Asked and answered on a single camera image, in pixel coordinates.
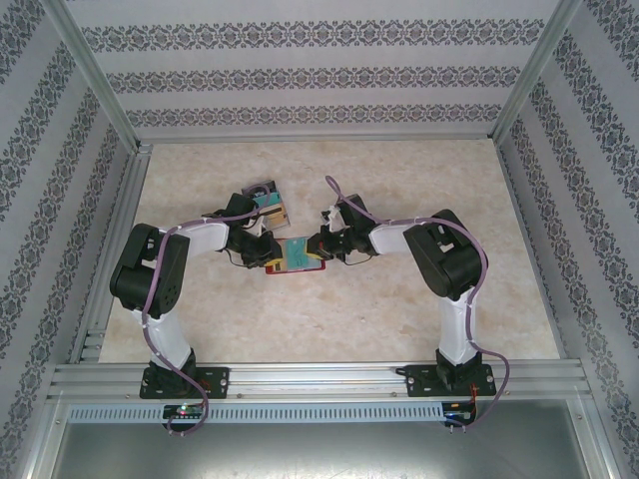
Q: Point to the red leather card holder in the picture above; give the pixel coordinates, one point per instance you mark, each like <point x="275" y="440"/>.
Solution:
<point x="319" y="269"/>

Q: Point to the teal membership card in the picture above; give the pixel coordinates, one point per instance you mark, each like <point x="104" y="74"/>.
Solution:
<point x="295" y="253"/>

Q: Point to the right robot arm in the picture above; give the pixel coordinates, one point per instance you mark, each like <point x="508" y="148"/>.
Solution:
<point x="444" y="259"/>

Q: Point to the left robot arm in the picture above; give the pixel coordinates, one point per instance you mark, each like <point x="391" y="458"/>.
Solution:
<point x="150" y="269"/>

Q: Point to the tan striped card block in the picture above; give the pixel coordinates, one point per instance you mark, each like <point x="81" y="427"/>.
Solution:
<point x="284" y="219"/>

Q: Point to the gold card stack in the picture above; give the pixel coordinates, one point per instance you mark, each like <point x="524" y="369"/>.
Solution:
<point x="279" y="214"/>

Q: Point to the teal card stack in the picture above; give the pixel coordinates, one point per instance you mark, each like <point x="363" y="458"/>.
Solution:
<point x="269" y="200"/>

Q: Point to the black vip card stack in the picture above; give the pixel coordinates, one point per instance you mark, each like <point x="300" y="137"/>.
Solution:
<point x="257" y="188"/>

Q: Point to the left controller circuit board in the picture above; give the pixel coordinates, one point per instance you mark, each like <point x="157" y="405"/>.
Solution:
<point x="185" y="410"/>

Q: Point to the controller circuit board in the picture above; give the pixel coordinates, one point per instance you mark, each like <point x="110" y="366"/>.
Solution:
<point x="461" y="415"/>
<point x="185" y="410"/>

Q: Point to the grey metal panel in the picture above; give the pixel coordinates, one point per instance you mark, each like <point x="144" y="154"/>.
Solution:
<point x="319" y="451"/>

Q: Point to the right controller circuit board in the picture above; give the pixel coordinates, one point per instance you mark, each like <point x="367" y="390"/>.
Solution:
<point x="461" y="415"/>

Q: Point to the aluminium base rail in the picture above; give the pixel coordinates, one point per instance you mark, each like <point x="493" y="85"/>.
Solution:
<point x="319" y="379"/>

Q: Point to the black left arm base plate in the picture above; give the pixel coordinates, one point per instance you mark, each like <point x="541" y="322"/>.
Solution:
<point x="214" y="381"/>

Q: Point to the aluminium side rail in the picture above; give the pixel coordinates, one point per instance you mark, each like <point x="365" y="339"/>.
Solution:
<point x="107" y="209"/>
<point x="534" y="249"/>

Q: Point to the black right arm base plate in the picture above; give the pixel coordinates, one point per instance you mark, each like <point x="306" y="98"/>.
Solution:
<point x="419" y="381"/>

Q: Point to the aluminium corner post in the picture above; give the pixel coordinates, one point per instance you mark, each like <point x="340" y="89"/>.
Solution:
<point x="536" y="70"/>
<point x="90" y="75"/>

